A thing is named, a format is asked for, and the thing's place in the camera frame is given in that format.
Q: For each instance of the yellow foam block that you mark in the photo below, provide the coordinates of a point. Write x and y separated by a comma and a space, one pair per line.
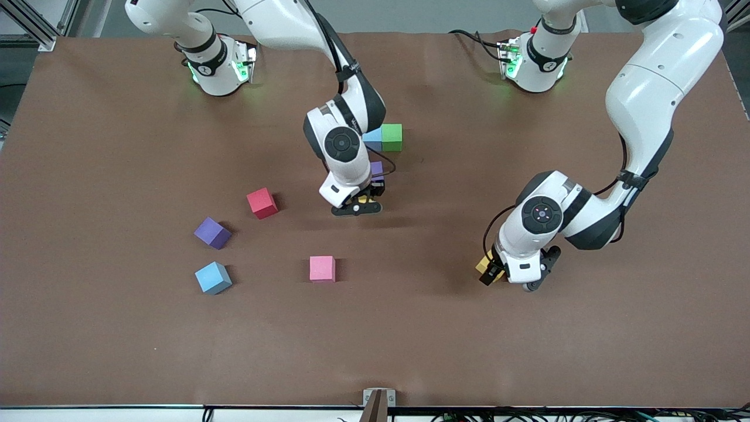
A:
364, 199
484, 264

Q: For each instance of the purple foam block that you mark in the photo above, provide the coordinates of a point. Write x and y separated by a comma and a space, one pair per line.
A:
377, 170
211, 232

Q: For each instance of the greyish blue foam block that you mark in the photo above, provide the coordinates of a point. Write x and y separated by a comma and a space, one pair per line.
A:
374, 142

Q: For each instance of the green foam block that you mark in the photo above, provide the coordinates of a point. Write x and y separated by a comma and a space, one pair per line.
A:
392, 136

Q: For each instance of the pink foam block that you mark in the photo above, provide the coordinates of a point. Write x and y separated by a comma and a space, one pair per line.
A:
322, 268

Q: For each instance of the red foam block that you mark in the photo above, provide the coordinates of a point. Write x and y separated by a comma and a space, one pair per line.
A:
262, 203

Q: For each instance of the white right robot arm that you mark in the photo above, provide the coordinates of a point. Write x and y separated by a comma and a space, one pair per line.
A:
281, 23

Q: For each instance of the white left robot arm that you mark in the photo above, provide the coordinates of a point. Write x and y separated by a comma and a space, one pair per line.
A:
662, 88

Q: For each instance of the brown table cover sheet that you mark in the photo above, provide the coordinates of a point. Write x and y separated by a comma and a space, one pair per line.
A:
375, 328

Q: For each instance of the light blue foam block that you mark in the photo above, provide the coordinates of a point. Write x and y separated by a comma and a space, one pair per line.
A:
212, 278

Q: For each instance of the grey metal edge bracket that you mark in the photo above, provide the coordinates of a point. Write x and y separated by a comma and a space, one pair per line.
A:
391, 397

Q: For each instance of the brown post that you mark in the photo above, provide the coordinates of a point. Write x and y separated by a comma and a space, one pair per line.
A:
375, 410

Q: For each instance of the white table edge rail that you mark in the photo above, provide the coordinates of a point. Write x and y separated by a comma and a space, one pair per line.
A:
117, 415

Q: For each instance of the aluminium frame profile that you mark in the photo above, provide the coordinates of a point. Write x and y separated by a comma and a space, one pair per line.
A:
738, 9
45, 41

